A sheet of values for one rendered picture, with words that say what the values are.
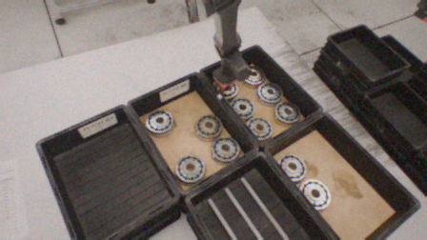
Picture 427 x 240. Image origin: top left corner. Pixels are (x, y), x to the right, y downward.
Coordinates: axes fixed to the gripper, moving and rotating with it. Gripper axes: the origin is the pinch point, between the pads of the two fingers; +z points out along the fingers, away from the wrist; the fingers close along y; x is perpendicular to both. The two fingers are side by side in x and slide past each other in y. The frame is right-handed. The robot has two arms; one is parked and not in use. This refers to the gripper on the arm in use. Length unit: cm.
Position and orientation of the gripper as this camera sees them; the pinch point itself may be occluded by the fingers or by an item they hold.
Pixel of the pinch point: (225, 86)
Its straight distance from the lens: 115.7
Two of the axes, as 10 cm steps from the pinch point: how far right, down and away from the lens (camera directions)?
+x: -6.3, -6.8, 3.7
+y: 7.7, -5.2, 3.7
